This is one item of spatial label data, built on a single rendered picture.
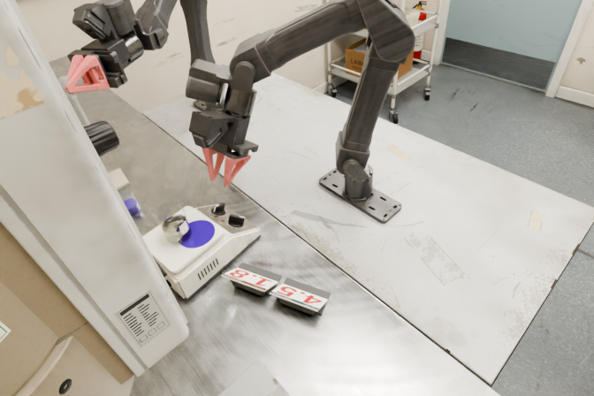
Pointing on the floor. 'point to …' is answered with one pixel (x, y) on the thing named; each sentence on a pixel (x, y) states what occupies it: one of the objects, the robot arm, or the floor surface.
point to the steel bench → (336, 320)
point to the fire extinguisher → (420, 34)
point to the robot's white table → (408, 220)
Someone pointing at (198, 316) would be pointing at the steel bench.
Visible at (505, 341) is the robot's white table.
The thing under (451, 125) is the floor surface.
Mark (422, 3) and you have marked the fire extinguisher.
